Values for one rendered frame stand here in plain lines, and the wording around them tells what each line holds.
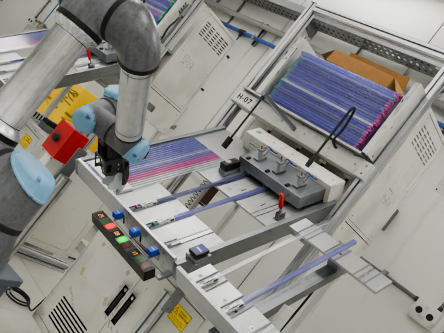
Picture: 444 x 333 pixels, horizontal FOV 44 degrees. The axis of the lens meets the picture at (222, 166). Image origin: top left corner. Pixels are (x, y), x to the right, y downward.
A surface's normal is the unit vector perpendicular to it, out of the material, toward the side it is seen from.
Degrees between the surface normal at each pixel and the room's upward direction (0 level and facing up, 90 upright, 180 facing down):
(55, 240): 90
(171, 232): 42
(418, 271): 90
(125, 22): 96
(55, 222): 90
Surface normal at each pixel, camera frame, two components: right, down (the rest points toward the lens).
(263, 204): 0.11, -0.86
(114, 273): -0.50, -0.42
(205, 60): 0.61, 0.45
